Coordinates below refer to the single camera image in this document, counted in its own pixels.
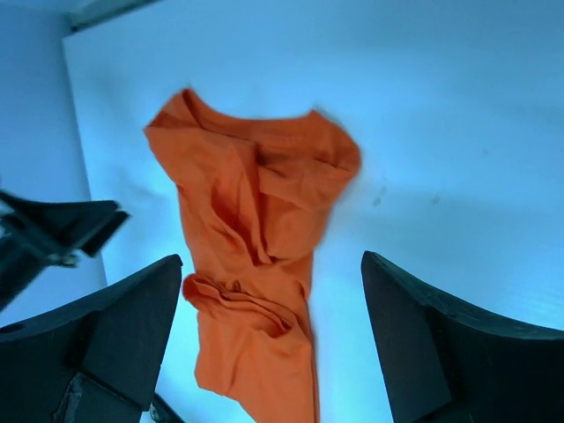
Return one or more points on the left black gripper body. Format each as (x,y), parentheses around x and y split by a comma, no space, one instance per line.
(31,242)

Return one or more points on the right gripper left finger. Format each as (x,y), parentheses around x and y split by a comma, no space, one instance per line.
(96,359)

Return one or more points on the orange t shirt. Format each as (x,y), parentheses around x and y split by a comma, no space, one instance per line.
(255,198)

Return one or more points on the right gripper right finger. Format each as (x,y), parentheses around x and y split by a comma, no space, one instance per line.
(444,359)

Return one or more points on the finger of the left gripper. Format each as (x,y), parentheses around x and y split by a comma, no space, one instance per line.
(66,227)

